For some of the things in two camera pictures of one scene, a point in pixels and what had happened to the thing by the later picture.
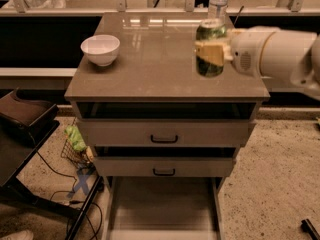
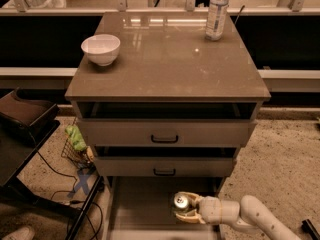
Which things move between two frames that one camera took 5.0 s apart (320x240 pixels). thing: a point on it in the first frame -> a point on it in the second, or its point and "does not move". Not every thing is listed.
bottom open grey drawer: x=163 y=207 does not move
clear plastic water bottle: x=218 y=3 does not move
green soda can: x=210 y=30 -> x=181 y=201
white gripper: x=245 y=53 -> x=210 y=209
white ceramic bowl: x=101 y=49 does not move
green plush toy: x=72 y=133 does not move
